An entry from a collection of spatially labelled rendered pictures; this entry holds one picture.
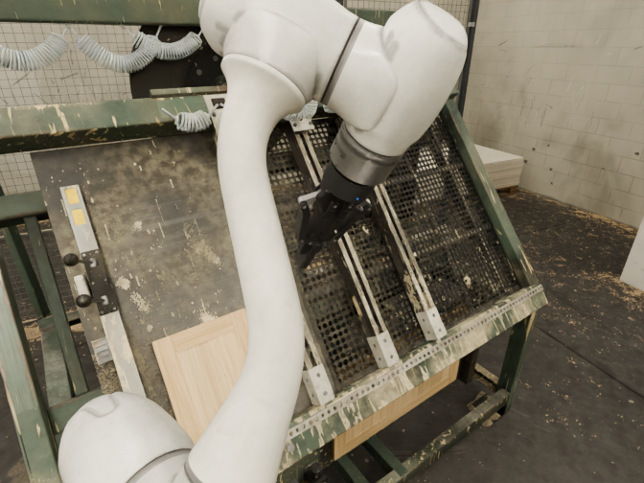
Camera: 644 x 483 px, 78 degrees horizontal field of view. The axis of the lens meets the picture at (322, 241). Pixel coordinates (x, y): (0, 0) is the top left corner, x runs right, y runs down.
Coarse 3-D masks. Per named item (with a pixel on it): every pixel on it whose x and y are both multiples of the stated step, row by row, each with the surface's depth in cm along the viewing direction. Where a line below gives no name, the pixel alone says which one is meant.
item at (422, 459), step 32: (320, 320) 217; (512, 352) 234; (64, 384) 163; (448, 384) 240; (512, 384) 234; (480, 416) 223; (320, 448) 184; (352, 448) 201; (448, 448) 212; (384, 480) 190
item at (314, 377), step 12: (204, 96) 148; (216, 96) 150; (216, 120) 147; (216, 132) 152; (216, 144) 155; (312, 348) 141; (312, 360) 142; (312, 372) 138; (324, 372) 140; (312, 384) 137; (324, 384) 139; (312, 396) 140; (324, 396) 138
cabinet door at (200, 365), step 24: (240, 312) 139; (168, 336) 126; (192, 336) 129; (216, 336) 133; (240, 336) 136; (168, 360) 124; (192, 360) 128; (216, 360) 131; (240, 360) 134; (168, 384) 122; (192, 384) 126; (216, 384) 129; (192, 408) 123; (216, 408) 127; (192, 432) 121
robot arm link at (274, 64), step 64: (256, 0) 40; (320, 0) 42; (256, 64) 41; (320, 64) 43; (256, 128) 43; (256, 192) 42; (256, 256) 42; (256, 320) 42; (256, 384) 41; (192, 448) 43; (256, 448) 40
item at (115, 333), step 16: (64, 192) 123; (80, 208) 124; (80, 224) 123; (80, 240) 122; (80, 256) 123; (112, 320) 119; (112, 336) 118; (112, 352) 117; (128, 352) 118; (128, 368) 117; (128, 384) 116
